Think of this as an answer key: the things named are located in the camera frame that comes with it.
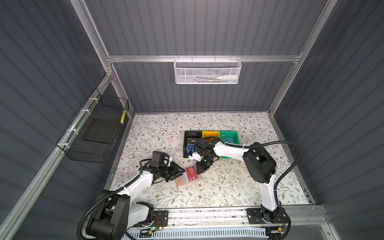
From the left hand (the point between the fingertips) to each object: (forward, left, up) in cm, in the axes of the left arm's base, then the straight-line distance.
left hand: (184, 171), depth 84 cm
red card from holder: (0, -4, -4) cm, 6 cm away
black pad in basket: (+15, +41, +21) cm, 49 cm away
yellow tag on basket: (+25, +33, +20) cm, 46 cm away
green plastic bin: (+24, -32, -2) cm, 40 cm away
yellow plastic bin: (+26, -15, +1) cm, 30 cm away
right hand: (+1, -9, -6) cm, 11 cm away
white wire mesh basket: (+79, -21, +17) cm, 84 cm away
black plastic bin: (+25, -5, -2) cm, 26 cm away
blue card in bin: (+18, -4, -5) cm, 19 cm away
